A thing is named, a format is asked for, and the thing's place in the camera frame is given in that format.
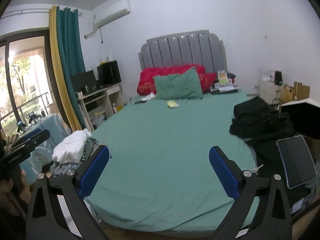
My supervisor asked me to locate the white hooded shirt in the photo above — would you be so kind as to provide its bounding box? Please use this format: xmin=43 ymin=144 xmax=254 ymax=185
xmin=52 ymin=129 xmax=92 ymax=164

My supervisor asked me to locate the black clothes pile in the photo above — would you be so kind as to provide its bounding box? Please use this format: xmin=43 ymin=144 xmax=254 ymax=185
xmin=229 ymin=97 xmax=297 ymax=178

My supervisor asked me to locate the person's left hand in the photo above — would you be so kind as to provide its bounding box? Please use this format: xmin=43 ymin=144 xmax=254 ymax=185
xmin=1 ymin=169 xmax=31 ymax=216

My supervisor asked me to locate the black car key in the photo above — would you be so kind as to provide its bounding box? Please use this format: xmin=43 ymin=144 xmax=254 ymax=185
xmin=252 ymin=164 xmax=264 ymax=175

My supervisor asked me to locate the grey printed folded sweatshirt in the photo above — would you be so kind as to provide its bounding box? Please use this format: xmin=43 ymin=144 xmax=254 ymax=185
xmin=50 ymin=138 xmax=99 ymax=177

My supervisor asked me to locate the light blue cartoon blanket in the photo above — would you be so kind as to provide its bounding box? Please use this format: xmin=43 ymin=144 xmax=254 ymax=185
xmin=20 ymin=114 xmax=71 ymax=185

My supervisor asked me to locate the grey tablet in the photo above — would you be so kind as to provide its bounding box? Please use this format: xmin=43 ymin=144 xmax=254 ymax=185
xmin=276 ymin=135 xmax=317 ymax=189

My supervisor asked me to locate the yellow curtain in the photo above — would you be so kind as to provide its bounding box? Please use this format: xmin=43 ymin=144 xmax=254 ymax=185
xmin=49 ymin=5 xmax=82 ymax=132

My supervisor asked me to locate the black computer monitor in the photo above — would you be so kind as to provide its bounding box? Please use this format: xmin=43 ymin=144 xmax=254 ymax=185
xmin=71 ymin=70 xmax=97 ymax=93

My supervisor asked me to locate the black computer tower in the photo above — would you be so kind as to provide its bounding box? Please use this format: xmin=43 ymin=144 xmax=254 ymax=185
xmin=97 ymin=61 xmax=121 ymax=87

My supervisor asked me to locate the white bedside cabinet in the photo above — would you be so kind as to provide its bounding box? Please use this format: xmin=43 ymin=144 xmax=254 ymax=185
xmin=259 ymin=81 xmax=283 ymax=105

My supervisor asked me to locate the cardboard box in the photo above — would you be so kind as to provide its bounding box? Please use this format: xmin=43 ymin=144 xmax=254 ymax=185
xmin=280 ymin=81 xmax=310 ymax=105

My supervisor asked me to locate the stack of books and snacks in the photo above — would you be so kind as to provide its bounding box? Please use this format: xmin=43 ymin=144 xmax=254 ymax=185
xmin=210 ymin=70 xmax=239 ymax=94

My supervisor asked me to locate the small black speaker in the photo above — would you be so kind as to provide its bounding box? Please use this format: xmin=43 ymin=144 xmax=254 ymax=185
xmin=274 ymin=70 xmax=283 ymax=86

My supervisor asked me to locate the teal curtain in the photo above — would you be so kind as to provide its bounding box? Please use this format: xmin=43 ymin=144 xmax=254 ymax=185
xmin=56 ymin=7 xmax=86 ymax=129

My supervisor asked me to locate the small yellow cloth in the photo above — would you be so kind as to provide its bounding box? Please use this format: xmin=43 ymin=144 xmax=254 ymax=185
xmin=167 ymin=100 xmax=179 ymax=109

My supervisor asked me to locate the white paper on bed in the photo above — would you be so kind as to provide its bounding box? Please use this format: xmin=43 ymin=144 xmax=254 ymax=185
xmin=133 ymin=92 xmax=156 ymax=104

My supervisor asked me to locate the red pillow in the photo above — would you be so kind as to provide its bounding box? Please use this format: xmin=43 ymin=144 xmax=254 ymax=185
xmin=137 ymin=64 xmax=217 ymax=95

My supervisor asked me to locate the green pillow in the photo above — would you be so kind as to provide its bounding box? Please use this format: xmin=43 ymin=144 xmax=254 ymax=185
xmin=153 ymin=67 xmax=203 ymax=100

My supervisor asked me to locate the grey padded headboard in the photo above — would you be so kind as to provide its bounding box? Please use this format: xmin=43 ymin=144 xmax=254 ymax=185
xmin=138 ymin=30 xmax=227 ymax=73

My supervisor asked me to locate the white wall air conditioner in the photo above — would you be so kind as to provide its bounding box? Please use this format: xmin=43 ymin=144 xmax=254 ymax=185
xmin=84 ymin=0 xmax=131 ymax=39

